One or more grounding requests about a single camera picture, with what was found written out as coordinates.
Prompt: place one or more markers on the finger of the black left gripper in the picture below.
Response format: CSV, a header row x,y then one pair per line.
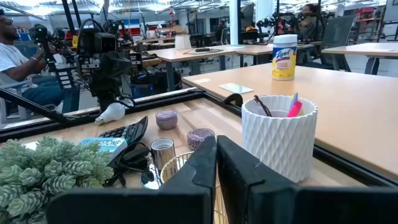
x,y
102,93
113,93

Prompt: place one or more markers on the light wood desk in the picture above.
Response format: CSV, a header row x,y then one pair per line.
x,y
342,118

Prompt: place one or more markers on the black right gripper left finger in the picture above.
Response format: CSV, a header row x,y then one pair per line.
x,y
174,205

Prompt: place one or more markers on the mauve round candle tin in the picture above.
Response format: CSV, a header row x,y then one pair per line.
x,y
166,119

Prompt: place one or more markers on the white lightbulb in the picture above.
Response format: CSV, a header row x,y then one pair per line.
x,y
112,113

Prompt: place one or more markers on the artificial succulent in speckled pot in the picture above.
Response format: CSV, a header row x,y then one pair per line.
x,y
46,174

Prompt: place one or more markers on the Lysol wipes canister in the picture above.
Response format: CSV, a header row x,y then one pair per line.
x,y
284,59

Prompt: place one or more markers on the dark brown pen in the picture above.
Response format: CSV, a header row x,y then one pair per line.
x,y
262,105

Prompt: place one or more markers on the person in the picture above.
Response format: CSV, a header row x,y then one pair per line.
x,y
308,18
9,59

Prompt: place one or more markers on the grey office chair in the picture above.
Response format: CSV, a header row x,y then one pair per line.
x,y
335,37

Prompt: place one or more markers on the blue-grey paperback book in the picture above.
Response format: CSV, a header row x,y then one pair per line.
x,y
105,144

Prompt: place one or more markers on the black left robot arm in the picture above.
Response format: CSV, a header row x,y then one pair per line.
x,y
85,40

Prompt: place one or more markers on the long wood office desk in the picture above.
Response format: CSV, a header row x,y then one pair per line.
x,y
186,54

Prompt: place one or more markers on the black frame clamp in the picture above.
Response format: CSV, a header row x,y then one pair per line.
x,y
233,99

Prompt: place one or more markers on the small wood office desk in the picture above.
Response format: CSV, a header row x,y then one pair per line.
x,y
360,49

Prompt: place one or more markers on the black calculator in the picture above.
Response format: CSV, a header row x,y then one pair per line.
x,y
130,132

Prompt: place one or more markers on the pink highlighter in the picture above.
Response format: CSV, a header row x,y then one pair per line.
x,y
294,110

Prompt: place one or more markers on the white cylindrical container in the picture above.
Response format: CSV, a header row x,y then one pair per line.
x,y
183,42

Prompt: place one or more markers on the white textured pen cup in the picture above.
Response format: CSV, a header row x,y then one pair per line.
x,y
280,146

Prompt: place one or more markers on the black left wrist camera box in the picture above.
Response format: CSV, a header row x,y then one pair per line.
x,y
105,42

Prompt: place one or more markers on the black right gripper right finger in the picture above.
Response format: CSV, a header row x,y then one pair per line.
x,y
280,205

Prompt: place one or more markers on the black background robot arm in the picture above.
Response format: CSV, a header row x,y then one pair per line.
x,y
276,21

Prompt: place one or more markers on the light blue rectangular tray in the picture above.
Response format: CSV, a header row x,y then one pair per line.
x,y
236,88

